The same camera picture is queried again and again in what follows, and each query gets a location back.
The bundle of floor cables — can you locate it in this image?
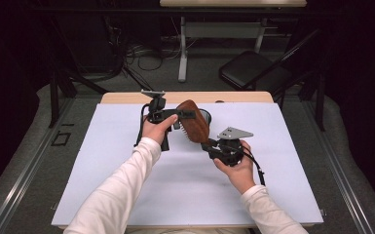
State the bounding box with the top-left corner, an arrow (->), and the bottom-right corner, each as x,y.
102,16 -> 184,93

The black metal stand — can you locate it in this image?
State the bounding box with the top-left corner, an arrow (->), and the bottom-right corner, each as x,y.
47,16 -> 111,130
297,62 -> 327,133

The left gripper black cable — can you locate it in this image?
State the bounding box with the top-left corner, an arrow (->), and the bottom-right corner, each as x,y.
133,102 -> 151,148

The person's left hand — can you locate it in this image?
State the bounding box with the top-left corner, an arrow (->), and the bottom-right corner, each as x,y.
141,113 -> 179,146

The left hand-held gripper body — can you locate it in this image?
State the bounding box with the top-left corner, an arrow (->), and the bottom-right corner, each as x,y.
141,90 -> 178,152

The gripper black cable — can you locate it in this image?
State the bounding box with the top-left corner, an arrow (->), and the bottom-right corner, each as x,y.
133,102 -> 151,148
242,145 -> 267,187

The brown wooden brush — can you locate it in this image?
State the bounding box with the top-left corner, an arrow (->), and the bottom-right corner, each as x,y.
175,98 -> 211,146

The metal floor rail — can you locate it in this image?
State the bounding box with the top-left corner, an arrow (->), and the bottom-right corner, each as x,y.
300,97 -> 375,234
0,97 -> 76,234

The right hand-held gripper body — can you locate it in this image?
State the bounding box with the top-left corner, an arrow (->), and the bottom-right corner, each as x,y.
208,127 -> 254,168

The black mesh cup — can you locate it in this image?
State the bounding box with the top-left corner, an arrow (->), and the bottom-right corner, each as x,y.
198,108 -> 213,136

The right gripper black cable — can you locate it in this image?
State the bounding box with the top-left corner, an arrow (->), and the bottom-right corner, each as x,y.
242,145 -> 267,187

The white-legged desk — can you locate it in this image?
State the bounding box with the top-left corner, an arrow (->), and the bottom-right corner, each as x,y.
159,0 -> 308,84

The person's right hand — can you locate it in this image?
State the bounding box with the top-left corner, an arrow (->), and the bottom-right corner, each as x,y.
213,138 -> 257,196

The black folding chair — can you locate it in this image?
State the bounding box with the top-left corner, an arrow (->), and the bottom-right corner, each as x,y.
218,28 -> 323,98

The wooden table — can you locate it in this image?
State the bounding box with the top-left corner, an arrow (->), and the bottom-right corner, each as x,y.
57,91 -> 316,230

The white board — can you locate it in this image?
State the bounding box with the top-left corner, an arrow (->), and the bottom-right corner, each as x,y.
51,101 -> 324,228

